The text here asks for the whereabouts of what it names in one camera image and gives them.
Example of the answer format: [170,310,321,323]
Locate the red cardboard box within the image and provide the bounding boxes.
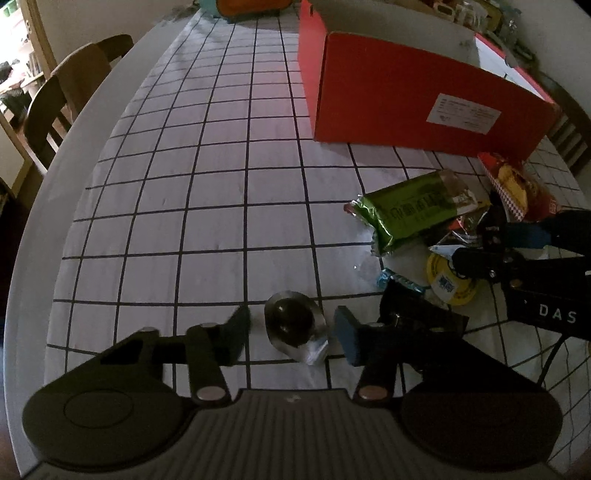
[298,0,561,160]

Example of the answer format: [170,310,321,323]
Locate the wooden door frame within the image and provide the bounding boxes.
[21,0,58,80]

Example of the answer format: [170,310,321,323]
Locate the teal candy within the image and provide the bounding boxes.
[376,268,430,296]

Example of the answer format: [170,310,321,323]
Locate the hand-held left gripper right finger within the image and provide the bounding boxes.
[333,305,511,406]

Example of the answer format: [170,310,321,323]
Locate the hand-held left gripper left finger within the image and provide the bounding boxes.
[95,305,251,407]

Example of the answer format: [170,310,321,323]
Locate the red yellow snack packet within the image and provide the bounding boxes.
[478,152,561,223]

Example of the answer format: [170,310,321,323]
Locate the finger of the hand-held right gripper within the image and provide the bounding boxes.
[481,210,591,252]
[451,248,591,287]

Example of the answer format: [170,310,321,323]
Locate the white checkered tablecloth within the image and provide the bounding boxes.
[46,9,587,402]

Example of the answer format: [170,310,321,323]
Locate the orange teal tissue box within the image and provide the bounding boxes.
[198,0,294,22]

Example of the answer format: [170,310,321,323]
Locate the black snack packet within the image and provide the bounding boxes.
[379,279,469,340]

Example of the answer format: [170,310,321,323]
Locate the yellow tin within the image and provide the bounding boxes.
[478,0,504,28]

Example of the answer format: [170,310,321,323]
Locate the green snack packet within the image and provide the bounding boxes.
[344,169,469,257]

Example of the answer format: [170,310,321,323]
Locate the silver brown snack packet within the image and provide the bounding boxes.
[434,191,492,250]

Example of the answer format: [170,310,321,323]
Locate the wooden chair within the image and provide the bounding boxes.
[23,75,75,177]
[547,83,591,172]
[51,34,134,125]

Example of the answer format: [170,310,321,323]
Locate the black cable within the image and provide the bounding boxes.
[536,332,583,444]

